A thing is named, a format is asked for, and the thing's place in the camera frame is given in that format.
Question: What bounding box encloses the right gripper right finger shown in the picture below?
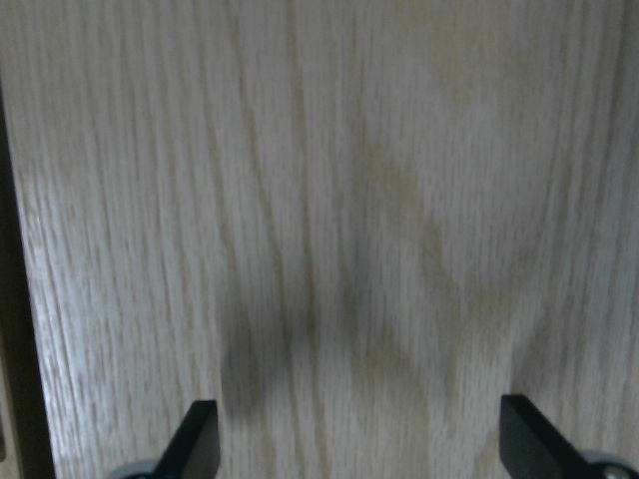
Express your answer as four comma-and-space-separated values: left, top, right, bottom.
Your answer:
499, 394, 638, 479

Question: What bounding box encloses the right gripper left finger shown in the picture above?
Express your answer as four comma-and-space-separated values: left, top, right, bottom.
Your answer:
108, 399, 221, 478

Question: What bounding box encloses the light wooden drawer cabinet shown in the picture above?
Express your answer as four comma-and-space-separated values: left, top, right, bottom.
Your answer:
1, 1, 638, 478

